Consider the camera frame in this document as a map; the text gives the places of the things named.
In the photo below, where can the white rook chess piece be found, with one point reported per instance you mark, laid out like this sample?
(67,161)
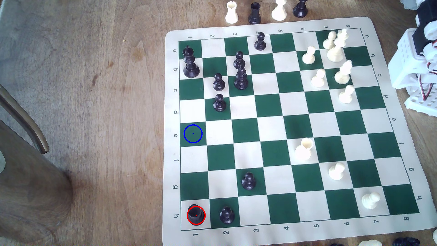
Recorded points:
(231,13)
(303,152)

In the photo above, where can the brown wooden chair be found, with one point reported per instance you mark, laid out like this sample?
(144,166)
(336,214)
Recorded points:
(30,191)

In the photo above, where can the black king chess piece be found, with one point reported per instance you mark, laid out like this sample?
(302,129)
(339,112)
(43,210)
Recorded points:
(190,66)

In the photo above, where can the black bishop chess piece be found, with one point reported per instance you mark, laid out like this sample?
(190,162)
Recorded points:
(241,81)

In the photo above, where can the black pawn chess piece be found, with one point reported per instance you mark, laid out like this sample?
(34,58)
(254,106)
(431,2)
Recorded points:
(219,83)
(249,181)
(260,42)
(226,216)
(219,104)
(239,61)

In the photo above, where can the green and white chess mat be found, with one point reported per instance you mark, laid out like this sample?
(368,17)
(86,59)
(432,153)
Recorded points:
(269,126)

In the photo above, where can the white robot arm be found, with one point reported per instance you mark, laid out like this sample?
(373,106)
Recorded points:
(406,58)

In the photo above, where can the black rook chess piece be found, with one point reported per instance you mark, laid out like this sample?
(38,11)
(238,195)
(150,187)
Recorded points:
(196,215)
(254,14)

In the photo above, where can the white pawn chess piece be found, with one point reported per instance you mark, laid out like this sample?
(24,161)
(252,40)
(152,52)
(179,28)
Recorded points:
(369,201)
(308,56)
(329,41)
(346,96)
(336,172)
(318,79)

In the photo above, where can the bronze metal chair bar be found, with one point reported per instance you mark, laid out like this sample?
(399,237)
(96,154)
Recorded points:
(25,123)

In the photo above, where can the white bishop chess piece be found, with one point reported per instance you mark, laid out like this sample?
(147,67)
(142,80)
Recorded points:
(342,75)

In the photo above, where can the white king chess piece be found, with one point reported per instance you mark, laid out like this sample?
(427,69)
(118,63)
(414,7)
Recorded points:
(336,52)

